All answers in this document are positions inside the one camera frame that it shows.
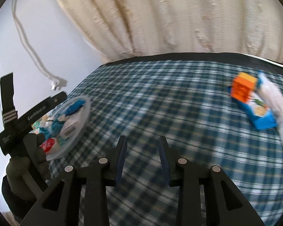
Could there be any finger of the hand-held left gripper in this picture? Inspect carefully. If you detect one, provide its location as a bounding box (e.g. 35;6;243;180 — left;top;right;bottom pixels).
51;91;68;106

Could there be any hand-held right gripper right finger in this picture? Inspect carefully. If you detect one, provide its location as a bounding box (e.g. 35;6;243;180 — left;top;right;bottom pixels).
157;136;266;226

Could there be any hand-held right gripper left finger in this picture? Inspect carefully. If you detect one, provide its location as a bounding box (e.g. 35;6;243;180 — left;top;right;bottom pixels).
20;135;128;226

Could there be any blue snack packet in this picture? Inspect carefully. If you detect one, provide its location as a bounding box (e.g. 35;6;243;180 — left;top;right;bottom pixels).
65;99;84;116
228;85;277;130

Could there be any white cardboard box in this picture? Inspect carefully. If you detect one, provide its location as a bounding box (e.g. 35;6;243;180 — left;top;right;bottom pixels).
60;112;86;138

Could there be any clear plastic round basin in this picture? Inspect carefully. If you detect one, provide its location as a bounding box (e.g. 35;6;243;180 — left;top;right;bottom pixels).
29;95;92;161

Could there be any red glue packet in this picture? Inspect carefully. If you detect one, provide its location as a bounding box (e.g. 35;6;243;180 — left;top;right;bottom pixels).
41;138;59;155

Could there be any person's left forearm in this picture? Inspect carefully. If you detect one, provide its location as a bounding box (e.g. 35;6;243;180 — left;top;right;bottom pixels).
1;174;38;220

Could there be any person's left hand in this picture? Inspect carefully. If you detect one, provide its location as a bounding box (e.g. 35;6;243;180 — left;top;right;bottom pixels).
6;133;51;199

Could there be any plaid tablecloth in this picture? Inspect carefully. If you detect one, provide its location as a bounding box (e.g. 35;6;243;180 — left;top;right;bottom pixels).
46;53;283;226

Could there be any orange toy block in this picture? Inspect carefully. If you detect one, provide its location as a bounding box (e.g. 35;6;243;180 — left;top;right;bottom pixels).
231;73;257;103

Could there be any white plastic packet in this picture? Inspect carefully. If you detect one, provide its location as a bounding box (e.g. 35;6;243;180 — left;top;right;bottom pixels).
257;71;283;145

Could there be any beige patterned curtain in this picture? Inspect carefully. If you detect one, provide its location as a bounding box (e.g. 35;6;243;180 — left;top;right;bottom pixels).
49;0;283;64

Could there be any white power cable with plug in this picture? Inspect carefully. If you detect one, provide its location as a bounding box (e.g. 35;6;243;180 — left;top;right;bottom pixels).
11;0;62;91

